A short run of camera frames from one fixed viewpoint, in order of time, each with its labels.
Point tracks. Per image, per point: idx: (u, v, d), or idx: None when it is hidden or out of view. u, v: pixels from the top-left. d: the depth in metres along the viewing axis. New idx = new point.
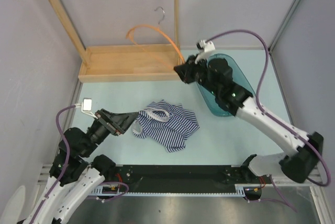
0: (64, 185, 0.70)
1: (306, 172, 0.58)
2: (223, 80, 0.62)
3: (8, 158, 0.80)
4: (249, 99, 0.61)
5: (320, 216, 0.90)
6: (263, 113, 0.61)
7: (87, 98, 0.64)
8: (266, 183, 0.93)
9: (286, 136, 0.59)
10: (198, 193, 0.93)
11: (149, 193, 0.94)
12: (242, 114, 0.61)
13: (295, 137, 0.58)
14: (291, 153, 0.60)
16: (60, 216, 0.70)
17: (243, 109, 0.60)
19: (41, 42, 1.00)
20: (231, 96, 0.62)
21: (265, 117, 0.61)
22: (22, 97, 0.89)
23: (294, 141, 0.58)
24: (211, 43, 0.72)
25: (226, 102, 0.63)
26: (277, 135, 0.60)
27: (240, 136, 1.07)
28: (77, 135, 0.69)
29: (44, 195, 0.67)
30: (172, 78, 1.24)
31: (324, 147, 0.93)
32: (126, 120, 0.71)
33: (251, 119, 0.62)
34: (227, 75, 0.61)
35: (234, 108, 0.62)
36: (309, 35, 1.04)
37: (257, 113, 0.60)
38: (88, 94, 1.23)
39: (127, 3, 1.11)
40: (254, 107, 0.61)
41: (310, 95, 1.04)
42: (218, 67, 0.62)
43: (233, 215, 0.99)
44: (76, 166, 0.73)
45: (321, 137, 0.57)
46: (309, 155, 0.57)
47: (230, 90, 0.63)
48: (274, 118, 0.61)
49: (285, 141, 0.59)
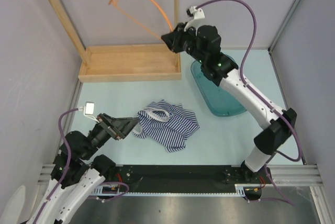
0: (66, 187, 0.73)
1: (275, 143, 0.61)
2: (211, 47, 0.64)
3: (8, 158, 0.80)
4: (233, 71, 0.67)
5: (320, 216, 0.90)
6: (245, 86, 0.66)
7: (90, 103, 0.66)
8: (266, 183, 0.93)
9: (262, 109, 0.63)
10: (198, 193, 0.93)
11: (149, 193, 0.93)
12: (225, 84, 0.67)
13: (270, 111, 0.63)
14: (264, 126, 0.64)
16: (62, 217, 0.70)
17: (226, 78, 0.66)
19: (41, 42, 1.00)
20: (216, 65, 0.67)
21: (246, 89, 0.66)
22: (23, 97, 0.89)
23: (269, 114, 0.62)
24: (201, 10, 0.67)
25: (211, 71, 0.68)
26: (254, 108, 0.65)
27: (239, 136, 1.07)
28: (78, 139, 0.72)
29: (45, 197, 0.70)
30: (172, 78, 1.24)
31: (324, 147, 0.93)
32: (126, 125, 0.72)
33: (232, 90, 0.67)
34: (215, 42, 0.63)
35: (218, 78, 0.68)
36: (308, 35, 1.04)
37: (238, 85, 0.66)
38: (88, 94, 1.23)
39: (127, 3, 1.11)
40: (237, 79, 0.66)
41: (310, 94, 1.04)
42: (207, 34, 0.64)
43: (233, 215, 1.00)
44: (77, 168, 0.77)
45: (294, 114, 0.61)
46: (280, 127, 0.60)
47: (216, 60, 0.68)
48: (254, 91, 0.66)
49: (260, 114, 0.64)
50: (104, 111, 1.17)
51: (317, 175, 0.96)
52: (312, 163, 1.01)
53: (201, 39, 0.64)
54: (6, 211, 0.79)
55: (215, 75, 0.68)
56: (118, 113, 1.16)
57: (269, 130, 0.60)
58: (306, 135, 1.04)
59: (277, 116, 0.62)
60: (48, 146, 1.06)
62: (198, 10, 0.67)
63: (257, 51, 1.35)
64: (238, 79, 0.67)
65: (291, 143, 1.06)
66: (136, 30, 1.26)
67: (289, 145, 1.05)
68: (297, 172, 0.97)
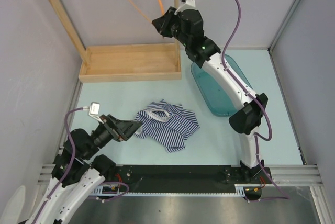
0: (66, 186, 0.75)
1: (247, 124, 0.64)
2: (193, 30, 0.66)
3: (8, 158, 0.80)
4: (215, 55, 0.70)
5: (320, 216, 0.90)
6: (225, 69, 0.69)
7: (96, 103, 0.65)
8: (266, 183, 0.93)
9: (238, 92, 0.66)
10: (198, 193, 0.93)
11: (150, 193, 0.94)
12: (207, 66, 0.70)
13: (245, 94, 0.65)
14: (238, 108, 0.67)
16: (61, 217, 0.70)
17: (209, 62, 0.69)
19: (41, 42, 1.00)
20: (200, 47, 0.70)
21: (225, 73, 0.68)
22: (23, 97, 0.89)
23: (244, 97, 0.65)
24: None
25: (194, 53, 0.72)
26: (230, 91, 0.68)
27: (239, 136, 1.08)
28: (81, 136, 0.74)
29: (46, 196, 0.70)
30: (172, 78, 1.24)
31: (324, 146, 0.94)
32: (130, 127, 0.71)
33: (213, 73, 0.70)
34: (197, 24, 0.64)
35: (200, 60, 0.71)
36: (308, 35, 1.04)
37: (219, 68, 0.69)
38: (88, 94, 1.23)
39: (128, 3, 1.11)
40: (218, 62, 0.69)
41: (310, 94, 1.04)
42: (190, 17, 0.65)
43: (233, 215, 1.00)
44: (77, 167, 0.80)
45: (266, 98, 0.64)
46: (252, 110, 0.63)
47: (201, 43, 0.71)
48: (232, 75, 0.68)
49: (236, 97, 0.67)
50: (104, 111, 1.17)
51: (317, 175, 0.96)
52: (312, 163, 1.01)
53: (184, 22, 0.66)
54: (6, 211, 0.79)
55: (198, 57, 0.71)
56: (118, 113, 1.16)
57: (242, 113, 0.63)
58: (306, 135, 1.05)
59: (251, 100, 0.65)
60: (48, 146, 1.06)
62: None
63: (257, 51, 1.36)
64: (219, 63, 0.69)
65: (291, 143, 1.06)
66: (136, 30, 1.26)
67: (290, 144, 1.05)
68: (297, 171, 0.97)
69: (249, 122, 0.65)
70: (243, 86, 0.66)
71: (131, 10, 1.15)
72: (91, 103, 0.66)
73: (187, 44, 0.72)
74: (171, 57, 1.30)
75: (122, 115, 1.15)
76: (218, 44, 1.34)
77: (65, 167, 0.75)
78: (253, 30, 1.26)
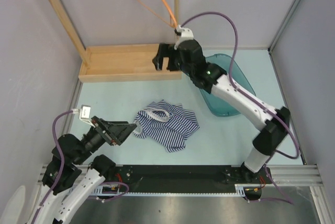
0: (57, 194, 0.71)
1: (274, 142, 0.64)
2: (193, 57, 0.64)
3: (8, 158, 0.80)
4: (223, 77, 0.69)
5: (320, 216, 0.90)
6: (236, 89, 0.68)
7: (86, 107, 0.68)
8: (266, 183, 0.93)
9: (256, 111, 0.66)
10: (198, 193, 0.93)
11: (150, 193, 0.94)
12: (216, 90, 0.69)
13: (264, 112, 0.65)
14: (260, 126, 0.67)
16: (62, 218, 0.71)
17: (217, 85, 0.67)
19: (42, 42, 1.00)
20: (205, 73, 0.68)
21: (237, 93, 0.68)
22: (23, 97, 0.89)
23: (263, 115, 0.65)
24: (189, 29, 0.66)
25: (201, 80, 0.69)
26: (246, 110, 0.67)
27: (239, 136, 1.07)
28: (71, 143, 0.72)
29: (38, 203, 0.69)
30: (172, 78, 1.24)
31: (324, 146, 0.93)
32: (123, 131, 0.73)
33: (223, 96, 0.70)
34: (196, 52, 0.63)
35: (209, 86, 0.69)
36: (308, 35, 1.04)
37: (229, 90, 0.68)
38: (88, 94, 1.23)
39: (128, 3, 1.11)
40: (227, 84, 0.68)
41: (310, 95, 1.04)
42: (187, 46, 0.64)
43: (233, 215, 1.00)
44: (68, 174, 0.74)
45: (288, 111, 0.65)
46: (275, 127, 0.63)
47: (204, 68, 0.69)
48: (245, 93, 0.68)
49: (255, 115, 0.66)
50: (104, 111, 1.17)
51: (317, 176, 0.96)
52: (312, 163, 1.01)
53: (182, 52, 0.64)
54: (6, 211, 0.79)
55: (205, 82, 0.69)
56: (118, 113, 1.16)
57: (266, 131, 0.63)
58: (306, 135, 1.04)
59: (271, 116, 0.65)
60: (48, 146, 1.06)
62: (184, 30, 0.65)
63: (257, 51, 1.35)
64: (228, 84, 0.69)
65: (291, 143, 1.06)
66: (136, 31, 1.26)
67: (289, 144, 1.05)
68: (296, 171, 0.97)
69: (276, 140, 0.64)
70: (259, 104, 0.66)
71: (131, 10, 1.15)
72: (81, 106, 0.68)
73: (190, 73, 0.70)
74: None
75: (122, 115, 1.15)
76: (218, 44, 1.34)
77: (55, 175, 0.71)
78: (253, 30, 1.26)
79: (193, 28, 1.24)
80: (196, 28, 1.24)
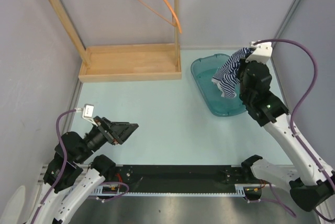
0: (59, 191, 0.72)
1: (316, 205, 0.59)
2: (258, 85, 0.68)
3: (7, 159, 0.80)
4: (282, 115, 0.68)
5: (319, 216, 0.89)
6: (293, 135, 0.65)
7: (90, 105, 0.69)
8: (266, 183, 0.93)
9: (309, 166, 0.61)
10: (198, 193, 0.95)
11: (150, 193, 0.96)
12: (271, 127, 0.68)
13: (319, 171, 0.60)
14: (308, 182, 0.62)
16: (61, 217, 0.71)
17: (274, 123, 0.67)
19: (41, 42, 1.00)
20: (265, 106, 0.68)
21: (294, 139, 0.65)
22: (23, 97, 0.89)
23: (317, 173, 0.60)
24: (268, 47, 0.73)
25: (257, 111, 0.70)
26: (300, 164, 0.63)
27: (231, 127, 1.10)
28: (74, 140, 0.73)
29: (39, 201, 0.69)
30: (173, 78, 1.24)
31: (324, 147, 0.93)
32: (125, 130, 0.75)
33: (279, 138, 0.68)
34: (265, 81, 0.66)
35: (264, 119, 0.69)
36: (309, 36, 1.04)
37: (286, 132, 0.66)
38: (88, 94, 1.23)
39: (129, 3, 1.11)
40: (286, 125, 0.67)
41: (311, 94, 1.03)
42: (256, 73, 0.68)
43: (233, 215, 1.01)
44: (69, 171, 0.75)
45: None
46: (324, 189, 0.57)
47: (264, 101, 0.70)
48: (302, 143, 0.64)
49: (305, 170, 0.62)
50: (105, 111, 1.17)
51: None
52: None
53: (251, 77, 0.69)
54: (6, 211, 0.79)
55: (261, 114, 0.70)
56: (118, 113, 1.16)
57: (313, 189, 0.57)
58: (307, 135, 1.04)
59: (325, 178, 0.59)
60: (48, 146, 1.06)
62: (257, 46, 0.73)
63: None
64: (286, 125, 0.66)
65: None
66: (136, 31, 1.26)
67: None
68: None
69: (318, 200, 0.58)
70: (315, 159, 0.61)
71: (131, 10, 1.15)
72: (85, 105, 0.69)
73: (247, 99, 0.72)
74: (171, 57, 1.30)
75: (122, 116, 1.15)
76: (218, 43, 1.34)
77: (56, 173, 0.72)
78: (254, 30, 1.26)
79: (193, 28, 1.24)
80: (196, 28, 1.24)
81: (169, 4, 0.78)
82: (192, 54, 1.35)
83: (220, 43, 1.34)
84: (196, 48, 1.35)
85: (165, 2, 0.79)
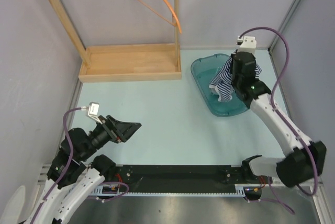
0: (62, 187, 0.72)
1: (298, 176, 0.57)
2: (243, 69, 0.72)
3: (7, 159, 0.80)
4: (265, 95, 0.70)
5: (320, 216, 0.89)
6: (274, 109, 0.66)
7: (96, 103, 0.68)
8: (266, 183, 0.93)
9: (288, 136, 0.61)
10: (198, 193, 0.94)
11: (150, 193, 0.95)
12: (255, 105, 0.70)
13: (296, 138, 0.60)
14: (287, 153, 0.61)
16: (60, 216, 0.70)
17: (256, 100, 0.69)
19: (42, 42, 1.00)
20: (249, 88, 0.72)
21: (275, 113, 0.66)
22: (23, 97, 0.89)
23: (294, 142, 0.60)
24: (253, 40, 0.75)
25: (243, 92, 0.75)
26: (280, 134, 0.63)
27: (231, 127, 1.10)
28: (80, 135, 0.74)
29: (42, 197, 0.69)
30: (174, 78, 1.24)
31: (324, 147, 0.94)
32: (129, 129, 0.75)
33: (262, 115, 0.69)
34: (247, 66, 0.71)
35: (247, 100, 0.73)
36: (309, 36, 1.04)
37: (267, 107, 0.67)
38: (88, 94, 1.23)
39: (129, 3, 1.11)
40: (267, 102, 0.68)
41: (311, 94, 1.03)
42: (242, 57, 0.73)
43: (233, 215, 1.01)
44: (74, 168, 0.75)
45: (325, 148, 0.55)
46: (300, 157, 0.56)
47: (250, 84, 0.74)
48: (282, 116, 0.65)
49: (285, 140, 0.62)
50: (105, 111, 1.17)
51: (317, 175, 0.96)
52: None
53: (237, 62, 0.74)
54: (6, 211, 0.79)
55: (246, 96, 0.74)
56: (118, 113, 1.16)
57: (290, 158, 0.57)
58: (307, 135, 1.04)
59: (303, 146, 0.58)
60: (48, 145, 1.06)
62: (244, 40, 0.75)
63: (256, 51, 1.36)
64: (268, 102, 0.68)
65: None
66: (136, 31, 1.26)
67: None
68: None
69: (297, 169, 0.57)
70: (293, 130, 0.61)
71: (131, 10, 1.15)
72: (90, 103, 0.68)
73: (237, 81, 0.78)
74: (171, 57, 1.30)
75: (122, 116, 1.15)
76: (218, 44, 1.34)
77: (60, 169, 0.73)
78: (254, 31, 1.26)
79: (193, 28, 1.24)
80: (196, 28, 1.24)
81: (169, 5, 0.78)
82: (191, 54, 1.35)
83: (220, 44, 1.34)
84: (196, 48, 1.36)
85: (165, 2, 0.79)
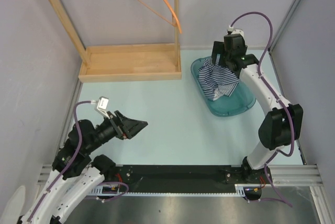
0: (67, 179, 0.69)
1: (275, 135, 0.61)
2: (231, 43, 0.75)
3: (7, 159, 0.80)
4: (253, 65, 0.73)
5: (320, 216, 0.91)
6: (259, 76, 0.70)
7: (105, 98, 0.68)
8: (266, 183, 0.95)
9: (269, 99, 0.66)
10: (197, 193, 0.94)
11: (150, 193, 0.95)
12: (243, 74, 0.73)
13: (276, 101, 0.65)
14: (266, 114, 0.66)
16: (58, 214, 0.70)
17: (245, 69, 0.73)
19: (42, 42, 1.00)
20: (239, 59, 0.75)
21: (259, 80, 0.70)
22: (23, 97, 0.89)
23: (274, 104, 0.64)
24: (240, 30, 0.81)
25: (233, 64, 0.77)
26: (261, 98, 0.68)
27: (231, 127, 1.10)
28: (88, 126, 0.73)
29: (45, 188, 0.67)
30: (173, 78, 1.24)
31: (324, 146, 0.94)
32: (135, 126, 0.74)
33: (248, 83, 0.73)
34: (235, 40, 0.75)
35: (238, 70, 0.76)
36: (308, 36, 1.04)
37: (254, 75, 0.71)
38: (88, 94, 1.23)
39: (129, 3, 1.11)
40: (253, 71, 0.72)
41: (310, 94, 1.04)
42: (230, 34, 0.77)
43: (233, 215, 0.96)
44: (79, 159, 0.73)
45: (301, 110, 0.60)
46: (279, 116, 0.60)
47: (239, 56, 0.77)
48: (266, 82, 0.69)
49: (266, 102, 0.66)
50: None
51: (317, 176, 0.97)
52: (312, 163, 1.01)
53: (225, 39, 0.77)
54: None
55: (237, 67, 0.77)
56: None
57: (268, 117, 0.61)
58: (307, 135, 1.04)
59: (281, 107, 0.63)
60: (48, 145, 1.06)
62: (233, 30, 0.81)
63: (256, 51, 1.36)
64: (255, 70, 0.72)
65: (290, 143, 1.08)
66: (136, 31, 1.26)
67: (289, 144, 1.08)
68: (295, 172, 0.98)
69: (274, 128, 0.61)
70: (274, 93, 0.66)
71: (131, 11, 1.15)
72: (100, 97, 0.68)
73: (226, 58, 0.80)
74: (171, 57, 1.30)
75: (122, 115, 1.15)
76: None
77: (67, 160, 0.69)
78: (254, 30, 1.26)
79: (193, 28, 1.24)
80: (196, 28, 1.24)
81: (169, 4, 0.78)
82: (192, 54, 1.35)
83: None
84: (196, 48, 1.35)
85: (165, 2, 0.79)
